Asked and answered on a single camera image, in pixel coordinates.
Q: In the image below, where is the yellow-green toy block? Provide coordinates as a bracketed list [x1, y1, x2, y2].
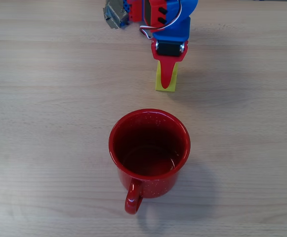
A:
[155, 60, 179, 93]

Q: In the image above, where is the red enamel mug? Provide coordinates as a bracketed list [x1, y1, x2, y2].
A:
[108, 108, 191, 215]

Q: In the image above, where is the white red black servo cable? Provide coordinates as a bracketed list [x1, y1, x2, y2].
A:
[139, 0, 183, 40]

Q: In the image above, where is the crumpled grey duct tape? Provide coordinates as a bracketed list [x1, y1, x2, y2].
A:
[102, 0, 130, 30]

